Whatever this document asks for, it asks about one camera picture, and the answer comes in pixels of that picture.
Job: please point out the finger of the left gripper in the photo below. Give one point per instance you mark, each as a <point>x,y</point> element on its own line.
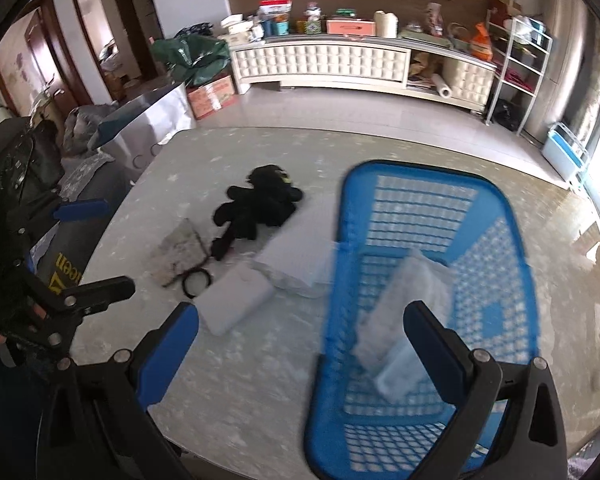
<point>81,210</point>
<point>96,297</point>

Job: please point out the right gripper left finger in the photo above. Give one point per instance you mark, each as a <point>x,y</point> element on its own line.
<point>159,355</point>

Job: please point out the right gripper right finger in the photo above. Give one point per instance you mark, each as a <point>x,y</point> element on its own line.
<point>444,356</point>

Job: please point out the white cloth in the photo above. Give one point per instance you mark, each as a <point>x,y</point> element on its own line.
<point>227,301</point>

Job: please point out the grey speckled cloth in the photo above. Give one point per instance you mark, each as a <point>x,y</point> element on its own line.
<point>183,249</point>

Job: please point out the black handbag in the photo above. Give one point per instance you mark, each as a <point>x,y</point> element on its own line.
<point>30,160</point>

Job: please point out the blue plastic laundry basket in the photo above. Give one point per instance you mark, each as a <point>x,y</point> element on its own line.
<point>387,212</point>

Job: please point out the red white cardboard box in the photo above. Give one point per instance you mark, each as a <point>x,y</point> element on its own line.
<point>214,96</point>

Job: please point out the black plush toy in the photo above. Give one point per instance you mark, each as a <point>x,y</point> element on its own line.
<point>270,200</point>

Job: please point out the white flat sheet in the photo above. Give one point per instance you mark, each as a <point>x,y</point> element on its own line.
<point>298,257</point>

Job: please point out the green plastic bag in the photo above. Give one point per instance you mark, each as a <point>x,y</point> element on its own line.
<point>191,59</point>

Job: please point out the light blue storage bin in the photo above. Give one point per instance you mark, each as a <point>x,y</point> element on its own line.
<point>565,153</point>

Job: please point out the paper towel roll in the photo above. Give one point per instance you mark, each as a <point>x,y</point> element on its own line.
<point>442,88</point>

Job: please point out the white tufted TV cabinet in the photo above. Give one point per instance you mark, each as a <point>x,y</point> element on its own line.
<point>400,67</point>

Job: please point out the orange bag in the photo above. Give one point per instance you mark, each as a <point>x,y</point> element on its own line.
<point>480,45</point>

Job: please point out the white metal shelf rack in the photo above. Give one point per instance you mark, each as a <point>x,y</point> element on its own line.
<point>521,47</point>

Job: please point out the pink storage box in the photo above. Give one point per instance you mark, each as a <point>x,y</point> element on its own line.
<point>354,27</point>

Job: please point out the white plastic jug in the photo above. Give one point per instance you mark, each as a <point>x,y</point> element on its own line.
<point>386,24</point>

